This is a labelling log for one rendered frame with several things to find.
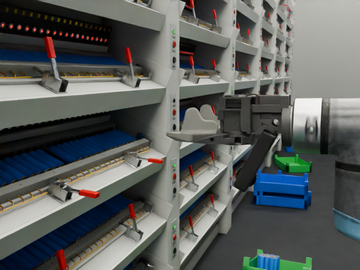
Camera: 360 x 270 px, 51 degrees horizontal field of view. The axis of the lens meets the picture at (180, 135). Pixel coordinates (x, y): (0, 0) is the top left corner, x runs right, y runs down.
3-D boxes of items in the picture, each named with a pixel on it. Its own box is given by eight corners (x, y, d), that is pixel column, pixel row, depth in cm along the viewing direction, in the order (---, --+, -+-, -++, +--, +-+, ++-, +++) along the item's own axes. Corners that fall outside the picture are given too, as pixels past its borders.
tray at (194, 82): (225, 91, 168) (238, 62, 164) (173, 100, 112) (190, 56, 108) (186, 74, 173) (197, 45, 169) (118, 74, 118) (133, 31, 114)
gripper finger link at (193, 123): (165, 107, 66) (217, 106, 65) (166, 140, 67) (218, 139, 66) (163, 109, 63) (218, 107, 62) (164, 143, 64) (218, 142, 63)
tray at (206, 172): (224, 174, 174) (235, 148, 170) (174, 220, 118) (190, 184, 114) (186, 154, 179) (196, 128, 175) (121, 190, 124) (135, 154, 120)
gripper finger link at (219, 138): (193, 129, 67) (242, 129, 66) (193, 140, 67) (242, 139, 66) (192, 134, 62) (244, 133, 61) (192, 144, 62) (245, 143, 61)
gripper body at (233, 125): (226, 95, 69) (293, 94, 65) (226, 140, 71) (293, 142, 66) (214, 97, 62) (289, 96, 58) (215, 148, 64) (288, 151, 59)
